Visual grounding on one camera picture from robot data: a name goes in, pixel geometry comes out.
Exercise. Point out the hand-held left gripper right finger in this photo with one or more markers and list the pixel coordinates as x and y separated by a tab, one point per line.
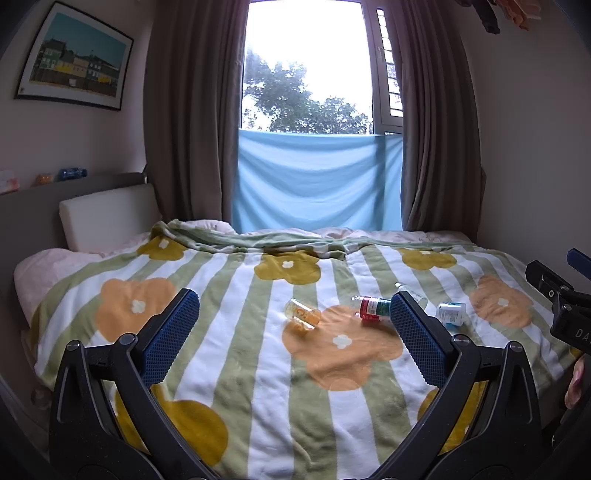
418	344

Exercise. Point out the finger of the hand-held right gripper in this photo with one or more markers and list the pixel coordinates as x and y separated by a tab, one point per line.
547	278
580	259

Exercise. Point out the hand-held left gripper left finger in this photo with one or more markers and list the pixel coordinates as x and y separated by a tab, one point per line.
170	339

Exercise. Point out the orange pill bottle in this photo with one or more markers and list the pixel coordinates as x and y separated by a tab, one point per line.
302	316

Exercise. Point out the person's right hand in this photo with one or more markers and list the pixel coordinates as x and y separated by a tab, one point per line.
577	383

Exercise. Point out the small white teal bottle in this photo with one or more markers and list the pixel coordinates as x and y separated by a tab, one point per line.
451	314

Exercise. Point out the clear empty bottle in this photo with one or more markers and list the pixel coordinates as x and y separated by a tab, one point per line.
411	291

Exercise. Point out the bottle with red green label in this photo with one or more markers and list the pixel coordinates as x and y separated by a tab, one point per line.
374	308

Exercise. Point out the striped floral blanket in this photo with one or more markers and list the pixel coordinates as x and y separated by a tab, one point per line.
258	369

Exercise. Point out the white headboard cushion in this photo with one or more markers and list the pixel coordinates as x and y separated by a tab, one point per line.
108	217

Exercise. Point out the pale pink pillow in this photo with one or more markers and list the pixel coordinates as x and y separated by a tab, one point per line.
41	277

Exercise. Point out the grey bed headboard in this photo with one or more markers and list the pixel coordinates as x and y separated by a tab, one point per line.
27	221

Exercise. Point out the blue plastic bottle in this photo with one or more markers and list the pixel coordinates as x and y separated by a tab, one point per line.
71	173

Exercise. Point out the light blue cloth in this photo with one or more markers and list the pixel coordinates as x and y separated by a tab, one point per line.
314	180

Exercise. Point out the brown curtain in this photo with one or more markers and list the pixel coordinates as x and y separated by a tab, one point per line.
434	120
194	115

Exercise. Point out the small orange container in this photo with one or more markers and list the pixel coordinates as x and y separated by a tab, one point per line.
44	179

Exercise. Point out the pale tissue packet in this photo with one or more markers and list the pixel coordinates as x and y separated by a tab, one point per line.
8	181

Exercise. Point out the orange hanging cloth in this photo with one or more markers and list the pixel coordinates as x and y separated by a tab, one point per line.
519	11

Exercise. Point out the dark hanging object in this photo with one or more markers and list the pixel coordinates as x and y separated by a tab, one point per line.
485	16

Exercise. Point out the white window frame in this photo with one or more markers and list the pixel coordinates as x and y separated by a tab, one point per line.
385	69

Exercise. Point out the framed wall poster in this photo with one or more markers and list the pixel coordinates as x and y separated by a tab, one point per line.
76	55

